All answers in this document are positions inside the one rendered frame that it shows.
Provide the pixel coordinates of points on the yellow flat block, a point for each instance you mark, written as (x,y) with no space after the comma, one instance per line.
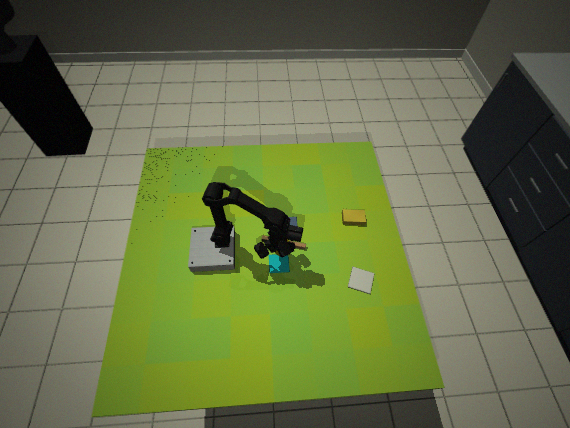
(353,217)

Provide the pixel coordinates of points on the white flat square tile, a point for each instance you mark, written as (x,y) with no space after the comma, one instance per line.
(361,280)

